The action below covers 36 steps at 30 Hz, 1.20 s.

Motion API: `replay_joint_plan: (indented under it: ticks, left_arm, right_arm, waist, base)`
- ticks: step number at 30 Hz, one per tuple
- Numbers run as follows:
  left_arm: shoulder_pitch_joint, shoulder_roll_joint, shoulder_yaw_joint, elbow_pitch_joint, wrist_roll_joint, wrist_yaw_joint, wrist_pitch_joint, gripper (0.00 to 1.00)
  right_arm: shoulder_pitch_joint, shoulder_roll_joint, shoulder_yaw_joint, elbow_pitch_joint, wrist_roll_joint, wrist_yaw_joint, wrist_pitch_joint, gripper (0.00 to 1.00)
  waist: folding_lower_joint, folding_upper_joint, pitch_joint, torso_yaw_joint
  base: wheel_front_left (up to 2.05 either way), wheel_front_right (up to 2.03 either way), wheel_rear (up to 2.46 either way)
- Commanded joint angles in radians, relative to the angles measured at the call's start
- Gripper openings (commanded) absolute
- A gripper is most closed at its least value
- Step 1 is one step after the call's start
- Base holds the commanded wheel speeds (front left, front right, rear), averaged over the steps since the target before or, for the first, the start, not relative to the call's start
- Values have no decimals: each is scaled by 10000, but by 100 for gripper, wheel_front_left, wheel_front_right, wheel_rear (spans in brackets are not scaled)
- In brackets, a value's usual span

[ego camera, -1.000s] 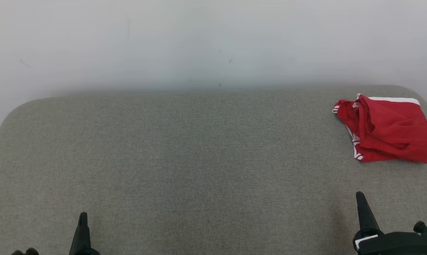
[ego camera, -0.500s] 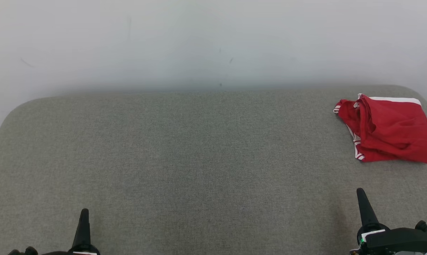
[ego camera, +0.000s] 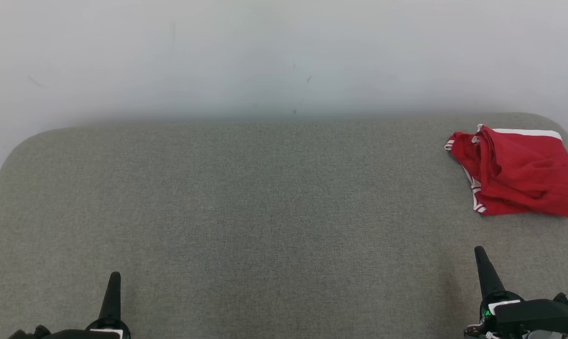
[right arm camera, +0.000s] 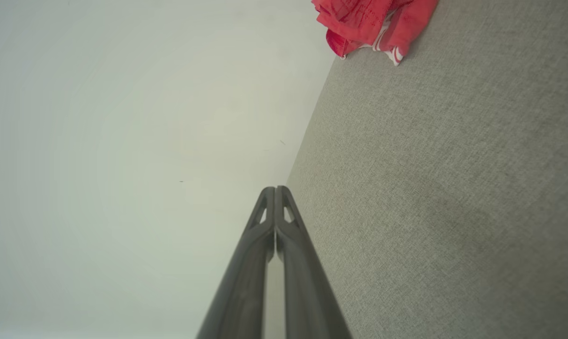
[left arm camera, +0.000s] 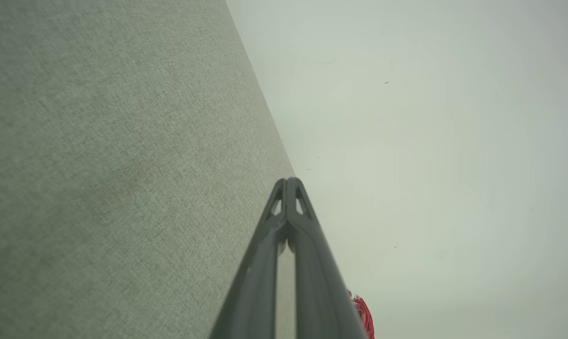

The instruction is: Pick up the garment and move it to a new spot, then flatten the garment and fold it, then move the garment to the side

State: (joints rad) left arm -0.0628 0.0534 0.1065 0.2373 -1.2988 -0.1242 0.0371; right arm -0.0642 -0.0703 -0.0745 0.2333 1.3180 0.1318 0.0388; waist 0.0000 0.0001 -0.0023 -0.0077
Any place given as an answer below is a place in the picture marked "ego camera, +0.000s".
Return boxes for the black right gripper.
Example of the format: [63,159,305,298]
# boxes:
[465,246,568,339]

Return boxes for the red shorts with white stripe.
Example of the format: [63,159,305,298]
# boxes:
[481,127,568,218]

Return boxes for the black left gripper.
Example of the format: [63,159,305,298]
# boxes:
[48,272,131,339]

